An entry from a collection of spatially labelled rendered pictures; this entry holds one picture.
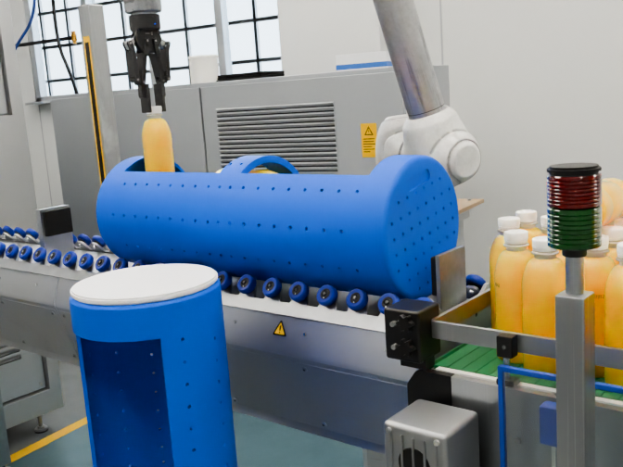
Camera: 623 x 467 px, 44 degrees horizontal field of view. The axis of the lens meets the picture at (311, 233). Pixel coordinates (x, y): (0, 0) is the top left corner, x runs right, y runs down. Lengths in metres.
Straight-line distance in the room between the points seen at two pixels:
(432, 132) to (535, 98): 2.38
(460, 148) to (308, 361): 0.74
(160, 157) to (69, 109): 2.55
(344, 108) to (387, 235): 2.02
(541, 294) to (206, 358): 0.61
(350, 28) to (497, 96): 0.90
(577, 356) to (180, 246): 1.04
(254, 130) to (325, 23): 1.11
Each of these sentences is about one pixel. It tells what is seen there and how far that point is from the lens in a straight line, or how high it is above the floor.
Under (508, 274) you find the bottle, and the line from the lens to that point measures 1.30.
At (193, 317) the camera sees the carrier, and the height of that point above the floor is 0.98.
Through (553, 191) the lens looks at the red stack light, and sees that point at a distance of 0.97.
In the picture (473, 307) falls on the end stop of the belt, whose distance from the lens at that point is 1.44.
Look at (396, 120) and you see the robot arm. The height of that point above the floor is 1.27.
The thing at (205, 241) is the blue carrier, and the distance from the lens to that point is 1.73.
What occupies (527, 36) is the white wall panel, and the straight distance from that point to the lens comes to 4.41.
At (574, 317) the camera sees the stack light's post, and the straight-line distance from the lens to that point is 1.01.
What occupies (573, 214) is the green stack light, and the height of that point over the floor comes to 1.20.
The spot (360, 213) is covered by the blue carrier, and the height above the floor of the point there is 1.14.
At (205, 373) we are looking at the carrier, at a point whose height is 0.87.
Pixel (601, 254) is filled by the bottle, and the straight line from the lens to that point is 1.27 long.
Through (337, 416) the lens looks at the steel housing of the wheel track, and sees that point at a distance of 1.66.
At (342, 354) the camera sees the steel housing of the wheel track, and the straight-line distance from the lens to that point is 1.54.
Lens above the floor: 1.37
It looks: 10 degrees down
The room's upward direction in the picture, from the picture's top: 4 degrees counter-clockwise
